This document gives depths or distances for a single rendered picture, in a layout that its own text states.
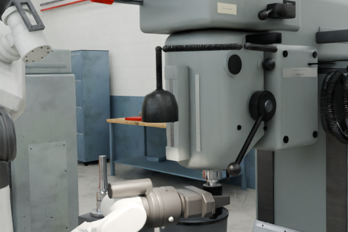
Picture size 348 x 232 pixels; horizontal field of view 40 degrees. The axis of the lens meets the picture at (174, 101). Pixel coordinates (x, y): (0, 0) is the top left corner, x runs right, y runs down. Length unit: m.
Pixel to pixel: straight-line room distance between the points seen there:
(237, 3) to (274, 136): 0.33
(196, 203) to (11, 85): 0.48
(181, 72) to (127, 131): 7.42
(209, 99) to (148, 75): 6.90
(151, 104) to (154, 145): 7.03
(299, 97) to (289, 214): 0.43
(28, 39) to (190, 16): 0.34
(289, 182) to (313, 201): 0.09
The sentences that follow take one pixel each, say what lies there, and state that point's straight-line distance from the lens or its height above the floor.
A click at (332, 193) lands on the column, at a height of 1.19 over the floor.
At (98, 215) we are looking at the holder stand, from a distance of 1.55.
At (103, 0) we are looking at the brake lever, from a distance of 1.08.
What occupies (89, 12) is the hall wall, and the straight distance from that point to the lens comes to 9.43.
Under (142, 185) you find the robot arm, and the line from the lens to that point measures 1.07.
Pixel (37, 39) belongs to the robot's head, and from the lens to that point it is 1.03.
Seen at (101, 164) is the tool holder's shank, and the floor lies 1.25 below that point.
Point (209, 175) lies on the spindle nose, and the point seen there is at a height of 1.29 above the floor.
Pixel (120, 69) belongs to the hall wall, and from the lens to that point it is 8.56.
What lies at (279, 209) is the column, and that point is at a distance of 1.54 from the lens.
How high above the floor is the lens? 1.53
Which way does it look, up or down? 3 degrees down
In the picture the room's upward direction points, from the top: 1 degrees counter-clockwise
